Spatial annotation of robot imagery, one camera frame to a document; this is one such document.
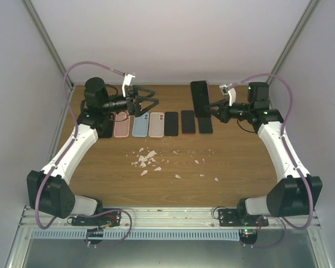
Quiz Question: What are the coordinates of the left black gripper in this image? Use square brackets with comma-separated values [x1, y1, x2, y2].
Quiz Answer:
[102, 85, 159, 117]

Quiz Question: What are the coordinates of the beige phone case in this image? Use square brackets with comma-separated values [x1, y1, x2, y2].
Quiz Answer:
[149, 112, 165, 138]

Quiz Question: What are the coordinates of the phone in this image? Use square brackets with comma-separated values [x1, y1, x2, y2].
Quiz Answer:
[181, 110, 196, 135]
[198, 118, 213, 135]

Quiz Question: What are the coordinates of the blue phone case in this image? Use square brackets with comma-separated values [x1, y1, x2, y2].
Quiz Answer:
[132, 112, 150, 137]

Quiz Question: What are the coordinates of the black smartphone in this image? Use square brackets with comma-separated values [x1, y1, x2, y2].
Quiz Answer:
[164, 112, 179, 136]

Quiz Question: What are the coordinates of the pink phone case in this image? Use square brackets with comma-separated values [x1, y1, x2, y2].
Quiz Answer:
[113, 112, 130, 138]

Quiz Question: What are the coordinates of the black phone case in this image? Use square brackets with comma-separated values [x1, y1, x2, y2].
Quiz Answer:
[97, 121, 114, 138]

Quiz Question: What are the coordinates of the black phone face down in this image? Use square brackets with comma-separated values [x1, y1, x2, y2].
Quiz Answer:
[190, 80, 210, 118]

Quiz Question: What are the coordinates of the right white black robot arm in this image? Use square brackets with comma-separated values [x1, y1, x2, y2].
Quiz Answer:
[206, 82, 323, 229]

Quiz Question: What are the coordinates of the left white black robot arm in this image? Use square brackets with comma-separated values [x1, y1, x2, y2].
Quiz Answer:
[27, 75, 159, 226]

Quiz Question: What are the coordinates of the white debris pile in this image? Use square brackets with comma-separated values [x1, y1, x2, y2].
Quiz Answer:
[130, 147, 162, 176]

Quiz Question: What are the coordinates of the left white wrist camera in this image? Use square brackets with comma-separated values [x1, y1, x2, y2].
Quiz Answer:
[122, 73, 136, 97]

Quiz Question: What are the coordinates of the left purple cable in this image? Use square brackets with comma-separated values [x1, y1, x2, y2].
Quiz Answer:
[35, 61, 133, 249]

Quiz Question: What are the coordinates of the purple cable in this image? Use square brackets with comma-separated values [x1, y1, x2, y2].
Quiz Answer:
[35, 61, 133, 249]
[234, 73, 316, 249]

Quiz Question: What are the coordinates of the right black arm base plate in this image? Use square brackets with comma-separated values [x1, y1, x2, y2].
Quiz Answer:
[212, 207, 269, 227]

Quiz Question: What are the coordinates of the aluminium front rail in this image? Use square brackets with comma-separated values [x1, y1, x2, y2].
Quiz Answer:
[19, 206, 320, 229]

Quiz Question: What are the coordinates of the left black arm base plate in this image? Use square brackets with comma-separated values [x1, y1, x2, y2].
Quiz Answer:
[67, 208, 122, 228]

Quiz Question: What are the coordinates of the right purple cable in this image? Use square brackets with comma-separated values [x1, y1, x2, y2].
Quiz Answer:
[234, 73, 316, 249]

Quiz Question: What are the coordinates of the right aluminium corner post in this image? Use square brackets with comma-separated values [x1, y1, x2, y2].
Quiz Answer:
[271, 0, 321, 75]

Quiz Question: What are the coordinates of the aluminium corner post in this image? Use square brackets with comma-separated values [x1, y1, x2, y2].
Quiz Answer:
[271, 0, 321, 75]
[21, 0, 66, 75]

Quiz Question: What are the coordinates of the left aluminium corner post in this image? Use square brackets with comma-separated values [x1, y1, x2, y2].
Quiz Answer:
[21, 0, 66, 75]

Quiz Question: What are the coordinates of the grey slotted cable duct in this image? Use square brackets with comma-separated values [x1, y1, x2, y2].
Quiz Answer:
[31, 228, 240, 241]

